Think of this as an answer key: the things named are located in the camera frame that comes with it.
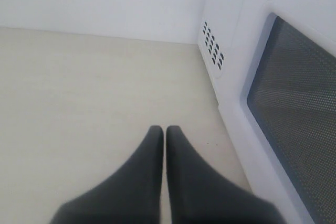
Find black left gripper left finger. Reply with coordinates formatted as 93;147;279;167
51;125;163;223

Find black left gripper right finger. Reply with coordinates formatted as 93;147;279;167
166;125;285;223

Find white microwave door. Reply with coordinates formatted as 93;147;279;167
220;0;335;223

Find white Midea microwave oven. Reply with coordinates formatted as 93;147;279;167
197;0;274;120

